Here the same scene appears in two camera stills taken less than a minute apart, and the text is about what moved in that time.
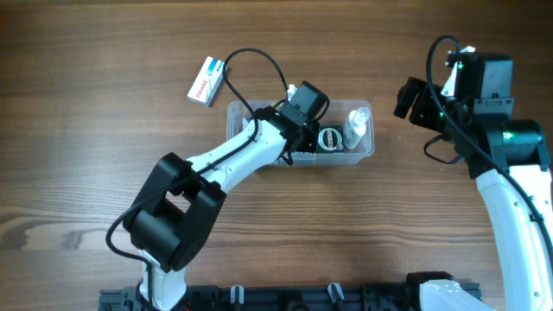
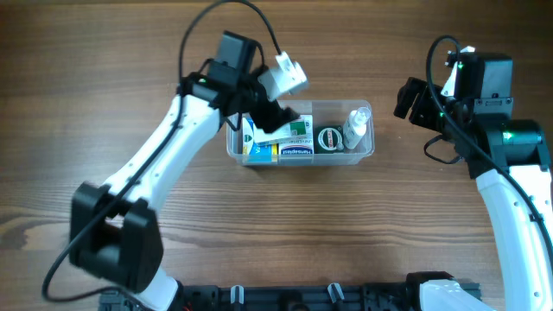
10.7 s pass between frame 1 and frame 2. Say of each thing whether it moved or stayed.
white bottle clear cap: stayed
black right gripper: stayed
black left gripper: moved
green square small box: stayed
